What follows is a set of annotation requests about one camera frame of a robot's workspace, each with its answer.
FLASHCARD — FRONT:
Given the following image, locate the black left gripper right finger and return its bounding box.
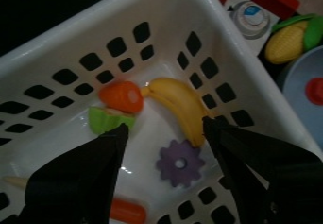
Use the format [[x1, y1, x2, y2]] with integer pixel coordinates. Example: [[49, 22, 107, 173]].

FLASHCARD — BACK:
[[201, 115, 323, 224]]

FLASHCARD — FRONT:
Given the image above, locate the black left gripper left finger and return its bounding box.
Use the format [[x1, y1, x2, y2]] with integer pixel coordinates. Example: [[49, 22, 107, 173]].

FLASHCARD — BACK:
[[15, 122, 131, 224]]

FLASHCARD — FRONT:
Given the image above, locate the yellow toy banana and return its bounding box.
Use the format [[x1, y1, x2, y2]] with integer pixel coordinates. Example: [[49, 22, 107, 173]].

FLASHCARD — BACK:
[[141, 77, 213, 148]]

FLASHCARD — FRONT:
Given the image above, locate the orange toy sausage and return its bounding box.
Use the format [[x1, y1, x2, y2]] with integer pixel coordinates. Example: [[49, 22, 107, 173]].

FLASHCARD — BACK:
[[109, 197, 149, 224]]

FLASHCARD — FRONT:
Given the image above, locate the green toy vegetable piece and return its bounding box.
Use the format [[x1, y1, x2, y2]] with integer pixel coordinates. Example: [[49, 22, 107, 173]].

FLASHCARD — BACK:
[[86, 106, 138, 136]]

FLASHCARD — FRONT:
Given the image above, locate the grey toy bowl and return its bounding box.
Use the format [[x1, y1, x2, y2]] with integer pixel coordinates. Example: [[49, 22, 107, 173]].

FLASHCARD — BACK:
[[274, 44, 323, 152]]

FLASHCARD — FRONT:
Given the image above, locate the purple toy gear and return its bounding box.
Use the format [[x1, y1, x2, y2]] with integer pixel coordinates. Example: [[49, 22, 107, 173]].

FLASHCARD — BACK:
[[154, 139, 209, 189]]

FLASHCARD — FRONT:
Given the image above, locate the orange toy carrot piece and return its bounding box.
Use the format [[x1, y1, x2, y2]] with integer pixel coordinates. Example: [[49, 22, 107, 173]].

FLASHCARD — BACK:
[[98, 80, 146, 115]]

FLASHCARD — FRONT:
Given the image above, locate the red toy piece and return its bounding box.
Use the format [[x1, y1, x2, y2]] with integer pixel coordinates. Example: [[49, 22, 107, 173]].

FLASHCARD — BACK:
[[305, 77, 323, 107]]

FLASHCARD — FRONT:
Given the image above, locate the toy corn with green husk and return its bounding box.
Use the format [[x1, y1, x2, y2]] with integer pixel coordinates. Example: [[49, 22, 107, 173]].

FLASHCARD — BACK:
[[263, 12, 323, 66]]

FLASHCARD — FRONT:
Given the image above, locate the white plastic perforated basket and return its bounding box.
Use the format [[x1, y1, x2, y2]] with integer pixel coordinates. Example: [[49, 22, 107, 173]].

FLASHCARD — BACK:
[[0, 0, 323, 224]]

